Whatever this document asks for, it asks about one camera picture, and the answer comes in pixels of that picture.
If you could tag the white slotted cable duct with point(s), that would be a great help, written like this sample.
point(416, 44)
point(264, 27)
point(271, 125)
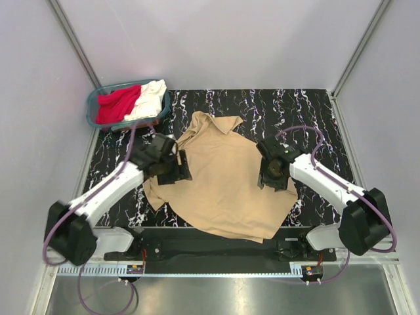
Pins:
point(157, 270)

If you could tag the left aluminium frame post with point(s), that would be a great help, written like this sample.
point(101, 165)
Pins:
point(68, 30)

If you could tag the right aluminium frame post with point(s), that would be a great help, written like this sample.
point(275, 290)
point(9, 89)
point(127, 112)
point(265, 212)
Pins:
point(377, 17)

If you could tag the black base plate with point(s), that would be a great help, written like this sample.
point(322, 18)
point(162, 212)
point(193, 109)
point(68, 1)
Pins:
point(191, 246)

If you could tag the aluminium frame post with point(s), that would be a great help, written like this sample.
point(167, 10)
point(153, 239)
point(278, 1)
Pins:
point(377, 17)
point(68, 30)

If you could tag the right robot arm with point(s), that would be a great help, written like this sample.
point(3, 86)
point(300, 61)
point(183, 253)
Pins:
point(365, 219)

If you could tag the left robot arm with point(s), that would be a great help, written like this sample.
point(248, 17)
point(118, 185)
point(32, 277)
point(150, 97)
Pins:
point(71, 229)

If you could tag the teal laundry basket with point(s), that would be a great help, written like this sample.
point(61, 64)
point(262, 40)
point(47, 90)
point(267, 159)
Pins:
point(92, 107)

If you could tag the red shirt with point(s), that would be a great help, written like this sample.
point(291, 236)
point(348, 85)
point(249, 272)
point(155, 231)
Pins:
point(113, 107)

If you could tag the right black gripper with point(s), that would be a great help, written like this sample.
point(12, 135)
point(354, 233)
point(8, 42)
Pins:
point(281, 184)

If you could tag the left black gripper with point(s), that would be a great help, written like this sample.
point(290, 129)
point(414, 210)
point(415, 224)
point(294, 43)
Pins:
point(176, 176)

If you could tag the white shirt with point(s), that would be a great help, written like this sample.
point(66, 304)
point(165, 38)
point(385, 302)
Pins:
point(149, 103)

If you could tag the tan polo shirt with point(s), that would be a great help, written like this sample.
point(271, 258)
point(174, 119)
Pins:
point(222, 197)

